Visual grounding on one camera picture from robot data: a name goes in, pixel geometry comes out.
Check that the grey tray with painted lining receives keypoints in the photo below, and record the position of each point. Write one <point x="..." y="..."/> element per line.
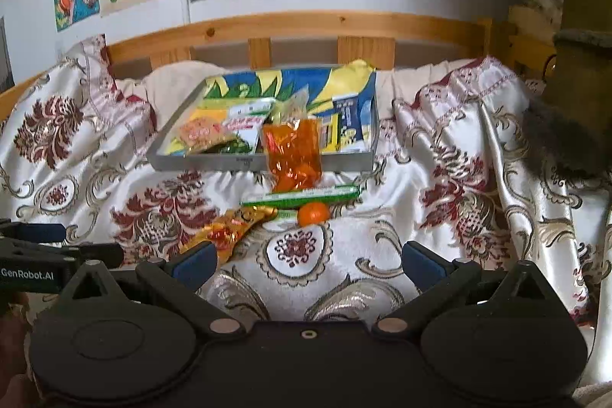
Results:
<point x="215" y="162"/>

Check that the cream cloth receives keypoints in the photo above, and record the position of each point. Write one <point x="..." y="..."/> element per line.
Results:
<point x="172" y="78"/>

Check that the grey wall picture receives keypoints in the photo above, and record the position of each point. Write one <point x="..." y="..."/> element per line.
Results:
<point x="5" y="59"/>

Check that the wooden bed headboard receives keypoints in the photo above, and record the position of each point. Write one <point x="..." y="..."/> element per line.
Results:
<point x="296" y="23"/>

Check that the white red snack packet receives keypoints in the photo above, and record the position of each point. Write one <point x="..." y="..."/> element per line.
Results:
<point x="244" y="128"/>

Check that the gold red snack packet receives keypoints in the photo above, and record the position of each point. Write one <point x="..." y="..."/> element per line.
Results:
<point x="229" y="229"/>

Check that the long green white snack packet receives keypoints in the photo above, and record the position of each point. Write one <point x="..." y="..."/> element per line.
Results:
<point x="306" y="195"/>

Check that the olive coat with grey fur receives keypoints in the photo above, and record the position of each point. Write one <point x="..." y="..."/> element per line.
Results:
<point x="573" y="140"/>

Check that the blue snack packet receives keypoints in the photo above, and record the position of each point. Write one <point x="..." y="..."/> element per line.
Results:
<point x="346" y="116"/>

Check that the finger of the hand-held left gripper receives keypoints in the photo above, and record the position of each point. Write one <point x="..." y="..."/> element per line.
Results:
<point x="38" y="232"/>
<point x="95" y="254"/>

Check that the orange print snack packet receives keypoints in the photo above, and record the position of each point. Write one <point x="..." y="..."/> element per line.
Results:
<point x="201" y="135"/>

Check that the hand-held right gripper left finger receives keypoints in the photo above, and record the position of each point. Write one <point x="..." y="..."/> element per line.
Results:
<point x="196" y="264"/>

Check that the floral satin blanket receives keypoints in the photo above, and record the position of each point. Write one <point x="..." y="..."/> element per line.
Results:
<point x="430" y="150"/>

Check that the small yellow snack packet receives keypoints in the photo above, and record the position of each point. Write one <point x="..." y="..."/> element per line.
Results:
<point x="330" y="133"/>

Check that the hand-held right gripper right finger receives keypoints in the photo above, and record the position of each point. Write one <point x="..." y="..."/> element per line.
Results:
<point x="423" y="264"/>

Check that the mandarin orange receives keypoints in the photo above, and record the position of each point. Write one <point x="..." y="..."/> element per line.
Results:
<point x="314" y="214"/>

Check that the orange clear snack packet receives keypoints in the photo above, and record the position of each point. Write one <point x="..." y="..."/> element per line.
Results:
<point x="291" y="150"/>

